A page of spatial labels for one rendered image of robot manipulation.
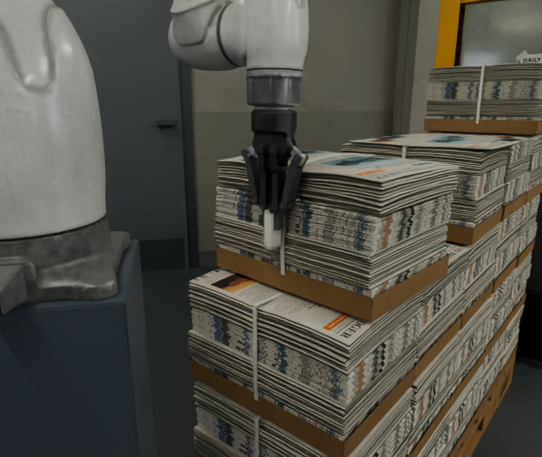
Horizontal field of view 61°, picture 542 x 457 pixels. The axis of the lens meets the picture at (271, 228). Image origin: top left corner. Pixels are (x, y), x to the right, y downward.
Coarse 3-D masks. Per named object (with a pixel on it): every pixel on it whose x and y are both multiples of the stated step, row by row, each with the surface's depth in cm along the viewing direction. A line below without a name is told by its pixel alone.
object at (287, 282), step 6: (276, 270) 84; (288, 270) 82; (276, 276) 84; (282, 276) 83; (288, 276) 82; (294, 276) 81; (276, 282) 85; (282, 282) 84; (288, 282) 83; (294, 282) 82; (282, 288) 84; (288, 288) 83; (294, 288) 82
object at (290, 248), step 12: (348, 156) 96; (360, 156) 97; (312, 168) 81; (288, 216) 80; (288, 228) 81; (288, 240) 81; (276, 252) 83; (288, 252) 81; (276, 264) 84; (288, 264) 82
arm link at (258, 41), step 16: (240, 0) 69; (256, 0) 66; (272, 0) 66; (288, 0) 66; (304, 0) 68; (224, 16) 72; (240, 16) 69; (256, 16) 67; (272, 16) 66; (288, 16) 66; (304, 16) 68; (224, 32) 72; (240, 32) 69; (256, 32) 67; (272, 32) 67; (288, 32) 67; (304, 32) 69; (224, 48) 74; (240, 48) 70; (256, 48) 68; (272, 48) 67; (288, 48) 68; (304, 48) 70; (240, 64) 76; (256, 64) 69; (272, 64) 68; (288, 64) 69
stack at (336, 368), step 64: (512, 256) 154; (192, 320) 93; (256, 320) 80; (320, 320) 74; (384, 320) 77; (448, 320) 107; (256, 384) 84; (320, 384) 74; (384, 384) 83; (448, 384) 119; (256, 448) 87; (384, 448) 88; (448, 448) 130
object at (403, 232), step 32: (384, 160) 89; (416, 160) 89; (320, 192) 74; (352, 192) 70; (384, 192) 67; (416, 192) 74; (448, 192) 84; (320, 224) 75; (352, 224) 71; (384, 224) 70; (416, 224) 78; (320, 256) 76; (352, 256) 71; (384, 256) 72; (416, 256) 81; (352, 288) 73; (384, 288) 74
